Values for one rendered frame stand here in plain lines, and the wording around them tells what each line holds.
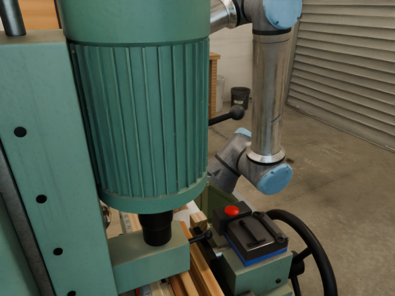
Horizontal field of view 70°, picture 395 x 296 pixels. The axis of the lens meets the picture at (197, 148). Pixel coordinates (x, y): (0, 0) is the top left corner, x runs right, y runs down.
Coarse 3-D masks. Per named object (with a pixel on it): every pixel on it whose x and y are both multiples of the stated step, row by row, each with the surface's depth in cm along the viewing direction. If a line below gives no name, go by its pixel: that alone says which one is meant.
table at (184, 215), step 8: (192, 200) 83; (192, 208) 79; (176, 216) 77; (184, 216) 77; (120, 224) 81; (208, 224) 74; (192, 232) 71; (216, 280) 59; (224, 280) 59; (224, 288) 57; (280, 288) 61; (288, 288) 61
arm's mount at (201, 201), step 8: (208, 184) 112; (208, 192) 114; (216, 192) 115; (224, 192) 121; (200, 200) 123; (208, 200) 116; (216, 200) 118; (224, 200) 120; (232, 200) 121; (200, 208) 125; (208, 208) 118; (208, 216) 120
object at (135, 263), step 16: (176, 224) 55; (112, 240) 51; (128, 240) 51; (176, 240) 51; (112, 256) 48; (128, 256) 48; (144, 256) 48; (160, 256) 49; (176, 256) 51; (128, 272) 48; (144, 272) 49; (160, 272) 51; (176, 272) 52; (128, 288) 49
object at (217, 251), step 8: (200, 232) 58; (200, 240) 56; (200, 248) 57; (208, 248) 55; (216, 248) 59; (224, 248) 59; (208, 256) 53; (216, 256) 53; (208, 264) 54; (216, 264) 54; (216, 272) 55
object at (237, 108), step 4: (232, 108) 63; (236, 108) 62; (240, 108) 62; (228, 112) 63; (232, 112) 62; (236, 112) 62; (240, 112) 62; (244, 112) 63; (220, 116) 62; (224, 116) 62; (228, 116) 62; (232, 116) 63; (236, 116) 62; (240, 116) 62; (208, 120) 61; (212, 120) 61; (216, 120) 62; (220, 120) 62; (208, 124) 61; (212, 124) 62
